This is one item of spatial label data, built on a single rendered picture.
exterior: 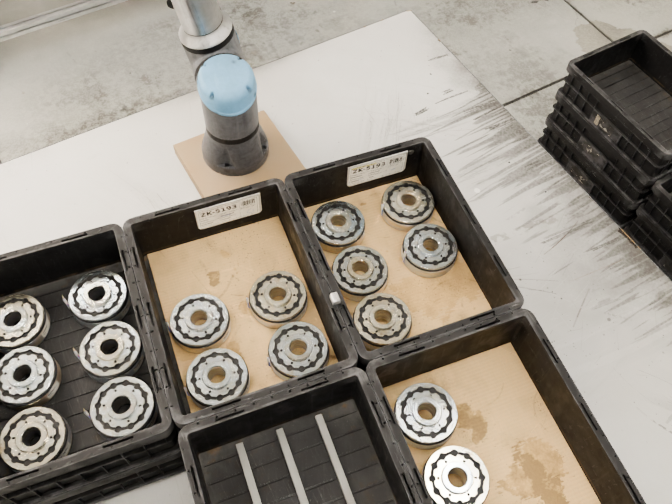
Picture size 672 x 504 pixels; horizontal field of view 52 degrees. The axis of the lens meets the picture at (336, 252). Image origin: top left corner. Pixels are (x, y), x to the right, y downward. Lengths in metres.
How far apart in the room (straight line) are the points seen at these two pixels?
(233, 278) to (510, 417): 0.55
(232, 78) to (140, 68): 1.52
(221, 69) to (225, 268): 0.41
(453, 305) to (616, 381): 0.36
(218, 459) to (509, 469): 0.47
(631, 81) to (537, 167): 0.70
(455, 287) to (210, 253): 0.46
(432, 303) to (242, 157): 0.54
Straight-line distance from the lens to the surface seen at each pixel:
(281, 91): 1.76
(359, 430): 1.16
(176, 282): 1.30
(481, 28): 3.12
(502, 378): 1.23
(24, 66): 3.08
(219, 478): 1.15
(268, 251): 1.31
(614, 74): 2.30
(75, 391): 1.25
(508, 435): 1.20
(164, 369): 1.13
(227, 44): 1.51
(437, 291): 1.28
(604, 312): 1.51
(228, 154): 1.52
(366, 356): 1.10
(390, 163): 1.36
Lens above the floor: 1.93
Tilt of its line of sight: 58 degrees down
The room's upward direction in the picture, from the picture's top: 3 degrees clockwise
